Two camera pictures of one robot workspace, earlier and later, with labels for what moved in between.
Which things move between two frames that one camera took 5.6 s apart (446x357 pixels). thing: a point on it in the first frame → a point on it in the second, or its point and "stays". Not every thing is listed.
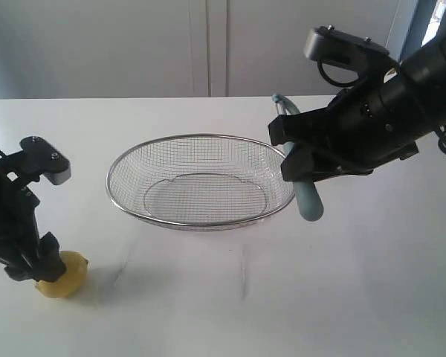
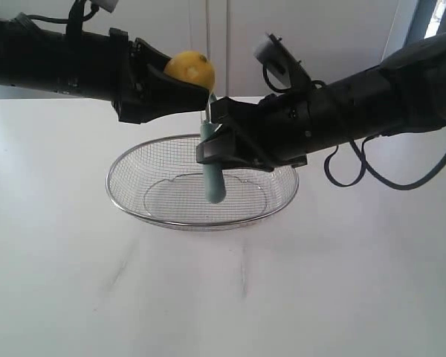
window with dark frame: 427,15 stays
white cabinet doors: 87,49 stays
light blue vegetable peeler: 307,192 → 214,175
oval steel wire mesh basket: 197,181 stays
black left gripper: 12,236 → 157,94
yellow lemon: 73,280 → 192,68
